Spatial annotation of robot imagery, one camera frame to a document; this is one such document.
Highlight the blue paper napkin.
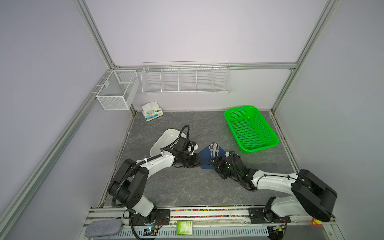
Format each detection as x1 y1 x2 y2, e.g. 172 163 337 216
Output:
198 142 227 170

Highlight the silver fork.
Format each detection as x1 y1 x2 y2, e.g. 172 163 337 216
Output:
214 143 220 158

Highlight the white rectangular dish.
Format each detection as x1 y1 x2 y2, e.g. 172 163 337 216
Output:
150 129 180 157

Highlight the silver spoon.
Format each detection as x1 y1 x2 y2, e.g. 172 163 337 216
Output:
209 144 215 159

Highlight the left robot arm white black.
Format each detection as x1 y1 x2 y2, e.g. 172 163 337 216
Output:
108 146 204 223

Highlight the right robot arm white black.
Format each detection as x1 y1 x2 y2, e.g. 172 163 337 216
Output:
210 154 338 224

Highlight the green plastic basket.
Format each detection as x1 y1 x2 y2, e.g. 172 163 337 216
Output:
224 106 279 154

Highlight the tissue pack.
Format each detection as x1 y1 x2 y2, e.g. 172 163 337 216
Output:
142 102 164 122

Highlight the green small box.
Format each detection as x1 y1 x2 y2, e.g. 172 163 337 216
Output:
177 221 193 236

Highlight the white mesh box basket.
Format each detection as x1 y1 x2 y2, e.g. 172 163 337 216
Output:
96 70 140 111

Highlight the grey cloth pad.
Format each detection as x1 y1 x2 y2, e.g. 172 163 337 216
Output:
85 219 123 238

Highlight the red yellow toy figure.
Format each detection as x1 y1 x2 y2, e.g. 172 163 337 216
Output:
310 218 323 229

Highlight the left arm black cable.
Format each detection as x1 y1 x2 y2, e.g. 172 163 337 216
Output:
161 124 191 149

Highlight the white wire shelf rack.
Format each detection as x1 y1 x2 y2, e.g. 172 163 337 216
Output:
142 61 232 94

